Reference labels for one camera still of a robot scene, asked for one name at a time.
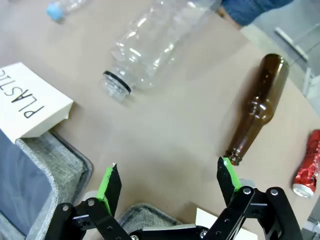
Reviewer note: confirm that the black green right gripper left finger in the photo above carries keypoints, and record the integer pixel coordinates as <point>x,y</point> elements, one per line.
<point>110,185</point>

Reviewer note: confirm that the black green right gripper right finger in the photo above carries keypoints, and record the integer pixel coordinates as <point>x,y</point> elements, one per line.
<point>226,180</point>

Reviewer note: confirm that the crushed red can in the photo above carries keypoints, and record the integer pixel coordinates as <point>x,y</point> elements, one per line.
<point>308,162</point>

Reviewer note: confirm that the brown glass bottle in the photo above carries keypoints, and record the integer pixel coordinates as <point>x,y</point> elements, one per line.
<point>270,85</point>

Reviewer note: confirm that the large clear plastic bottle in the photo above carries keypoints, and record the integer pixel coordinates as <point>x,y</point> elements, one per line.
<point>150,50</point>

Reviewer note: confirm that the small bottle with blue cap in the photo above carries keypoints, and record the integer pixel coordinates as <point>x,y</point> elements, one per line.
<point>53,11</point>

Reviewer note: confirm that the grey felt can basket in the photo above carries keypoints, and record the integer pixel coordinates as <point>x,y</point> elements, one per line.
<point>145,212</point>

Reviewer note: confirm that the grey felt plastic basket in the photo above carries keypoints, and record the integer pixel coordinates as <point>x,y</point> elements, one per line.
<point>50,162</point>

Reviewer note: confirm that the small white PLASTIC tent card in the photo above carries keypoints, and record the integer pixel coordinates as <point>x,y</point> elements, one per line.
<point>37,95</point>

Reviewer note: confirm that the white desk with metal legs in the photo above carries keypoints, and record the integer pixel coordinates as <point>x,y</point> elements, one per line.
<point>291,41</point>

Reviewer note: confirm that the person in denim shirt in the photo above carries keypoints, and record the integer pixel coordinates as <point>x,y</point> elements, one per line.
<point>250,11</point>

